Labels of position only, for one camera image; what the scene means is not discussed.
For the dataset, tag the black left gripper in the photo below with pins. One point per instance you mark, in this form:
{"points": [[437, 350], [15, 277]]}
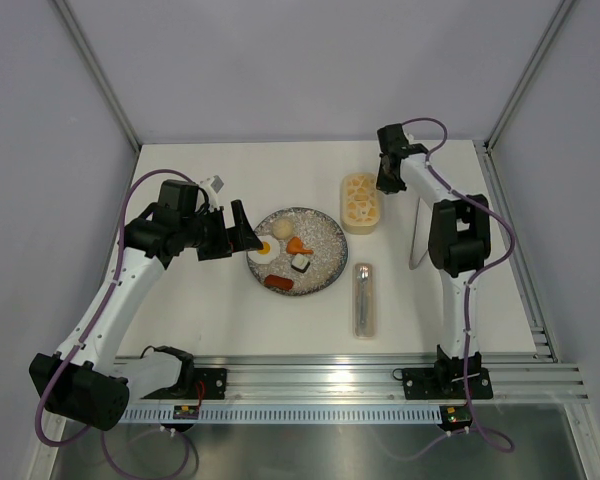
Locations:
{"points": [[228, 241]]}

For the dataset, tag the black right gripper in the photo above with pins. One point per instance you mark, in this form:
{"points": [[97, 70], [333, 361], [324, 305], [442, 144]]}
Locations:
{"points": [[386, 186]]}

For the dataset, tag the beige patterned lunch box lid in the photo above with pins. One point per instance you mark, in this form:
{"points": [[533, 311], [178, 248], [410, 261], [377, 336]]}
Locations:
{"points": [[361, 197]]}

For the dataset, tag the beige lunch box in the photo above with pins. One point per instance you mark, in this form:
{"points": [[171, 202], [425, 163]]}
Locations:
{"points": [[362, 225]]}

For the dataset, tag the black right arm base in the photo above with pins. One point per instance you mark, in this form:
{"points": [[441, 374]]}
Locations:
{"points": [[448, 378]]}

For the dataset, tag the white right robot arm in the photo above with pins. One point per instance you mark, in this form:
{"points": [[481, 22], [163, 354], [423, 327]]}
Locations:
{"points": [[459, 244]]}

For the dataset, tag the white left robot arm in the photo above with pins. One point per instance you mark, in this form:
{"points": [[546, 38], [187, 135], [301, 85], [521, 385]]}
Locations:
{"points": [[79, 381]]}

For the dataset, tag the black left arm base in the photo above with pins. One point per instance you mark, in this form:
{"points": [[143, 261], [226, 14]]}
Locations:
{"points": [[192, 383]]}

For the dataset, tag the fried egg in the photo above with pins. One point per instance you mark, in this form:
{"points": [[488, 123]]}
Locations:
{"points": [[269, 251]]}

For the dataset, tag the white steamed bun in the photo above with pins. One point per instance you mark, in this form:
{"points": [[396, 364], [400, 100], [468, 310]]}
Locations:
{"points": [[283, 228]]}

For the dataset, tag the red bacon strip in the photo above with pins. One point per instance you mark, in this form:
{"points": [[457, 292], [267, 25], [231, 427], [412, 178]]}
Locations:
{"points": [[278, 282]]}

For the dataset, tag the orange chicken drumstick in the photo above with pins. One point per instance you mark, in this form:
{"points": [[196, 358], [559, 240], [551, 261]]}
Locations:
{"points": [[296, 246]]}

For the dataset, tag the sushi roll white centre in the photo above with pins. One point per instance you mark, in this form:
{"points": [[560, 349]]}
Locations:
{"points": [[300, 263]]}

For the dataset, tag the speckled ceramic plate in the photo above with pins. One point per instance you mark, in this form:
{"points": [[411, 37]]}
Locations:
{"points": [[320, 233]]}

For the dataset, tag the clear cutlery case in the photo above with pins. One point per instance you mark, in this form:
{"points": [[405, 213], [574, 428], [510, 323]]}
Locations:
{"points": [[372, 307]]}

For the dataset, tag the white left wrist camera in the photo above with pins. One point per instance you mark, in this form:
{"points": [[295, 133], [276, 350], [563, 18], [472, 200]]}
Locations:
{"points": [[212, 186]]}

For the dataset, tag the white slotted cable duct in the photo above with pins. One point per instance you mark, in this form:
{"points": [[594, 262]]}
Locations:
{"points": [[282, 414]]}

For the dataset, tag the aluminium rail frame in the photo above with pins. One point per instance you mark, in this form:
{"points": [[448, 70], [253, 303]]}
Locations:
{"points": [[283, 349]]}

